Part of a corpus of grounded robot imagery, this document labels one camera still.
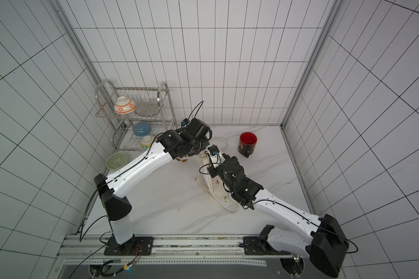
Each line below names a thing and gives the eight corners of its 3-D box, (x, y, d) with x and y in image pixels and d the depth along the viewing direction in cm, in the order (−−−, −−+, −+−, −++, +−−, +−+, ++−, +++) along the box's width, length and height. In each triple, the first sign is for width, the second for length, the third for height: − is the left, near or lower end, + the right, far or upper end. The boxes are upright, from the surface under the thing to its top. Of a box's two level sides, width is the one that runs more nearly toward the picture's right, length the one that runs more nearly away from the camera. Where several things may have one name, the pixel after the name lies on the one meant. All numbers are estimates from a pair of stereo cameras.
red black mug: (246, 158, 103) (249, 150, 96) (233, 147, 108) (234, 138, 101) (259, 148, 108) (262, 139, 101) (245, 138, 113) (247, 128, 106)
